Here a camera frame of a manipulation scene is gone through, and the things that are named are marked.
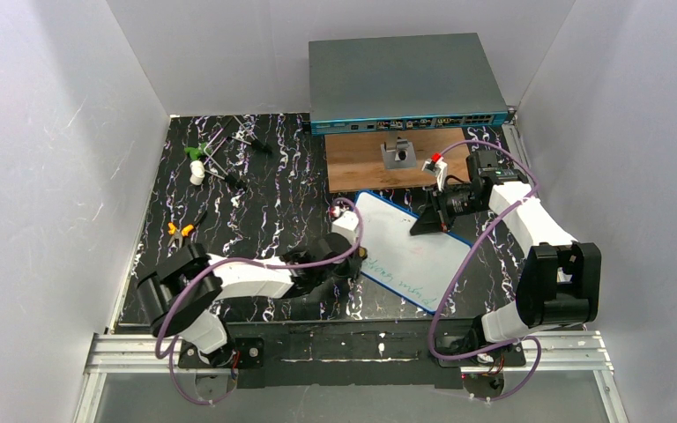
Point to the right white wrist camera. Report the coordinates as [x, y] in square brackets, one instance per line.
[436, 166]

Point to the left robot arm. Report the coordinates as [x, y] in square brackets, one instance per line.
[177, 294]

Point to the blue framed whiteboard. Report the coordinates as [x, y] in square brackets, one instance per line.
[418, 268]

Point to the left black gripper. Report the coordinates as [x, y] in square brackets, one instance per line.
[345, 256]

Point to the green plastic piece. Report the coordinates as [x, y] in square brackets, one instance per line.
[197, 152]

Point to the wooden board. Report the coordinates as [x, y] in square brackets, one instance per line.
[355, 161]

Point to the grey metal bracket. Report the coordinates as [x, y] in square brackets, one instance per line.
[398, 153]

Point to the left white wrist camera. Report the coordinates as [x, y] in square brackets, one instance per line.
[345, 223]

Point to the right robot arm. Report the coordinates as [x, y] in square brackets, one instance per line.
[559, 284]

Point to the orange handled pliers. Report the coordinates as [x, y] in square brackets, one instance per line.
[179, 234]

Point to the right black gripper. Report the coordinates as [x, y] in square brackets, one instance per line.
[440, 211]

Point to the white plastic pipe piece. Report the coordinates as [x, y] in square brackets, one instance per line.
[197, 172]

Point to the grey network switch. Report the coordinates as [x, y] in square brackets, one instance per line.
[399, 83]

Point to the aluminium frame rail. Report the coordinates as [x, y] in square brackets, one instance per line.
[343, 376]

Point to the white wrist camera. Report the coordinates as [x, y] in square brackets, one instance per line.
[345, 223]
[436, 166]

